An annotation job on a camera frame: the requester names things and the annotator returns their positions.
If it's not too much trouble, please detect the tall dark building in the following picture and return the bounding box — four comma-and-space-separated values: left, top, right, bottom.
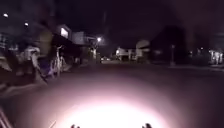
0, 0, 56, 64

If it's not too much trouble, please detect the group of parked scooters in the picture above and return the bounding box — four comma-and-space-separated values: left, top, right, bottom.
0, 44, 48, 88

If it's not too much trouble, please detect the dark tree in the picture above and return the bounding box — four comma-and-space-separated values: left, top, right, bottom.
151, 24, 188, 64

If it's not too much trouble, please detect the pale low building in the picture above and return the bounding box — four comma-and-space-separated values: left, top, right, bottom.
114, 39, 152, 62

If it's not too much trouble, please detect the street lamp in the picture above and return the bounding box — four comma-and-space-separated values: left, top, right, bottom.
95, 35, 104, 44

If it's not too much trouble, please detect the pole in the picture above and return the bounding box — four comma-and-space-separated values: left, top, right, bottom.
170, 44, 176, 66

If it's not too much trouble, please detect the building with lit sign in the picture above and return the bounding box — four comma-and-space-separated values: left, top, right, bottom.
55, 23, 98, 64

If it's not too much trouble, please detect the dark asphalt road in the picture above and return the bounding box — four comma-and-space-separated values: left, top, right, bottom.
0, 62, 224, 128

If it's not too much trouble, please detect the grey pavement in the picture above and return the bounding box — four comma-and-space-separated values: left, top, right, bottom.
0, 78, 46, 99

